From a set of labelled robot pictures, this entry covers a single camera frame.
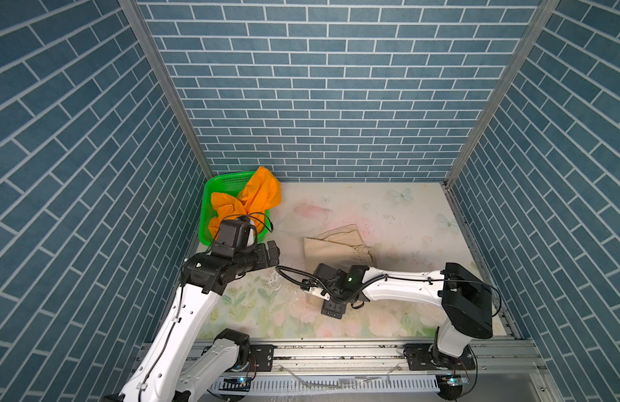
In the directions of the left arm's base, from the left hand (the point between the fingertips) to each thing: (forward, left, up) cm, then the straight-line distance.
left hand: (268, 253), depth 72 cm
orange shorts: (+33, +7, -9) cm, 35 cm away
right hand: (-5, -18, -18) cm, 26 cm away
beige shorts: (+12, -24, -17) cm, 32 cm away
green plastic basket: (+45, +25, -16) cm, 54 cm away
